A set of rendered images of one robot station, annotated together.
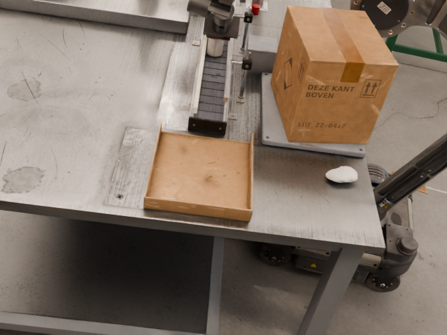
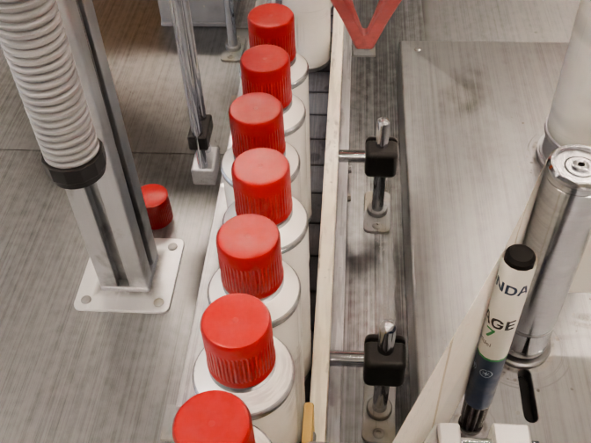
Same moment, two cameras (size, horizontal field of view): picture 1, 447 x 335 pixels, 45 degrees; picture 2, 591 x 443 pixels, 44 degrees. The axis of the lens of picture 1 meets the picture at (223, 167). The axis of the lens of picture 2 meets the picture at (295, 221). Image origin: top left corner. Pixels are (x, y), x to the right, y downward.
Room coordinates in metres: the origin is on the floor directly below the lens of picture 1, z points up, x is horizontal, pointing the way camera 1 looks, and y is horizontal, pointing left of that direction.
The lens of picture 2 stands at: (2.50, 0.21, 1.36)
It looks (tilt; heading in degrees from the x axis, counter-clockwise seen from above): 47 degrees down; 190
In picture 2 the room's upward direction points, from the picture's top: 3 degrees counter-clockwise
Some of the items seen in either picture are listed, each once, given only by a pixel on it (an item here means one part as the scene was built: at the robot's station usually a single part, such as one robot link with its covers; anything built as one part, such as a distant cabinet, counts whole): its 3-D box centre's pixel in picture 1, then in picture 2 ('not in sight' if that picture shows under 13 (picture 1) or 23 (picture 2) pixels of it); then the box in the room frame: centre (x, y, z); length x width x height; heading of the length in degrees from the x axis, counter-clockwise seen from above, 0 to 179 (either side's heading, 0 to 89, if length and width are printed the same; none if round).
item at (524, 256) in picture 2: not in sight; (492, 352); (2.24, 0.28, 0.97); 0.02 x 0.02 x 0.19
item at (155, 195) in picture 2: (255, 9); (153, 206); (2.02, -0.01, 0.85); 0.03 x 0.03 x 0.03
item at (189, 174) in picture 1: (202, 167); not in sight; (1.05, 0.05, 0.85); 0.30 x 0.26 x 0.04; 4
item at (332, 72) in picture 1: (327, 74); not in sight; (1.39, -0.25, 0.99); 0.30 x 0.24 x 0.27; 13
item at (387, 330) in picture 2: not in sight; (361, 368); (2.21, 0.20, 0.89); 0.06 x 0.03 x 0.12; 94
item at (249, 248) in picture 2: not in sight; (260, 346); (2.26, 0.14, 0.98); 0.05 x 0.05 x 0.20
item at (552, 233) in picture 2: not in sight; (546, 266); (2.17, 0.32, 0.97); 0.05 x 0.05 x 0.19
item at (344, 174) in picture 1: (342, 174); not in sight; (1.12, -0.32, 0.85); 0.08 x 0.07 x 0.04; 71
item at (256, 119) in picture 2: not in sight; (266, 222); (2.16, 0.13, 0.98); 0.05 x 0.05 x 0.20
